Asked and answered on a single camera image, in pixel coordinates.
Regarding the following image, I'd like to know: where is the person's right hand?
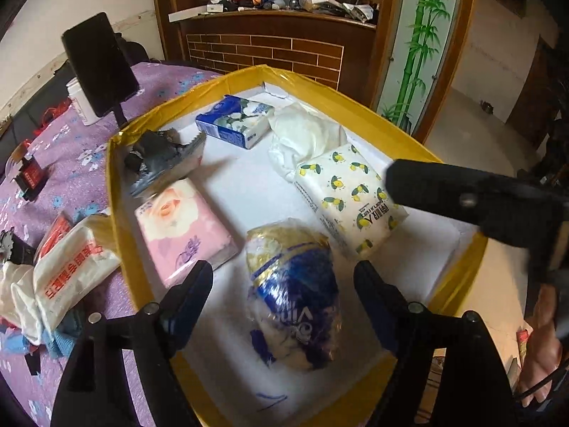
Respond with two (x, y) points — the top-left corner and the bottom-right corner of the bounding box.
(518, 287), (563, 407)

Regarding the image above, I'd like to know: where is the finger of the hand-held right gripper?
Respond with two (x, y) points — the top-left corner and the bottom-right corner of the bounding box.
(384, 158), (556, 259)

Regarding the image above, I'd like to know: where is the bamboo painted glass panel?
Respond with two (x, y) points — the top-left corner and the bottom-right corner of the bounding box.
(378, 0), (461, 132)

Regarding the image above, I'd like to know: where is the white red print tissue pack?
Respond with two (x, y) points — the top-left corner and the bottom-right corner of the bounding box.
(34, 214), (122, 334)

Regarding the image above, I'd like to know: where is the black sofa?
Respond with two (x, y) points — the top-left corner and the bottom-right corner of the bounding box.
(0, 40), (149, 143)

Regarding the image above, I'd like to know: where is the red plastic bag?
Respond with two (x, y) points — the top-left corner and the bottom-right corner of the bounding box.
(33, 98), (67, 136)

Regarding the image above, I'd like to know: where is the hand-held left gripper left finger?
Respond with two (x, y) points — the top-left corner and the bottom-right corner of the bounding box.
(53, 260), (214, 427)

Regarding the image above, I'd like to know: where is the white plastic jar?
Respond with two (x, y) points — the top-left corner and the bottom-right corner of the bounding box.
(66, 78), (105, 126)

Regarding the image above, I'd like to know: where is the yellow cardboard box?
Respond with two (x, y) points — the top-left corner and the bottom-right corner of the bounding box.
(107, 64), (490, 427)

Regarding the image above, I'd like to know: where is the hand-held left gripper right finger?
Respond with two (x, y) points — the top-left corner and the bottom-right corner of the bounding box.
(353, 260), (519, 427)

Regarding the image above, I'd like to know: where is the black smartphone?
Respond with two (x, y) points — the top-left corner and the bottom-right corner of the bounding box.
(61, 12), (140, 118)

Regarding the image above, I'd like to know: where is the wooden cabinet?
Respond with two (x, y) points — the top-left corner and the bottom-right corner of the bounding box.
(149, 0), (478, 143)

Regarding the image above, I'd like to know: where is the pile of cabinet clutter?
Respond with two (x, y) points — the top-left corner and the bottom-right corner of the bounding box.
(169, 0), (383, 25)

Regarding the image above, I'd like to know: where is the blue gold tissue bag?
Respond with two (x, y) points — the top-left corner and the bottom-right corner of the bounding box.
(246, 218), (344, 372)

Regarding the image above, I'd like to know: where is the purple floral tablecloth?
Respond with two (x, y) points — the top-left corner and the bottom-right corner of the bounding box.
(0, 61), (223, 427)

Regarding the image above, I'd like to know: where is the blue floral tissue pack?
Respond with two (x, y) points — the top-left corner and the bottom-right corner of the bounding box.
(196, 95), (274, 149)

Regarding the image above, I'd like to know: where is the grey phone stand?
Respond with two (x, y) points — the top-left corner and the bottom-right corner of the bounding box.
(109, 102), (129, 132)

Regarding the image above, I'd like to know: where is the lemon print tissue pack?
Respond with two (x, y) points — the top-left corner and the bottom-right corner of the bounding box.
(293, 143), (410, 259)

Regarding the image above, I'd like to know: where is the blue fluffy towel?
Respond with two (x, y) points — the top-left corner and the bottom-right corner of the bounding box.
(42, 309), (87, 359)

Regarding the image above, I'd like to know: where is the black red component box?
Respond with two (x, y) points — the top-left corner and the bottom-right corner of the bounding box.
(13, 151), (47, 201)

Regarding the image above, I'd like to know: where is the pink rose tissue pack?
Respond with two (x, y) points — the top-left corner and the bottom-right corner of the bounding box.
(134, 179), (239, 290)

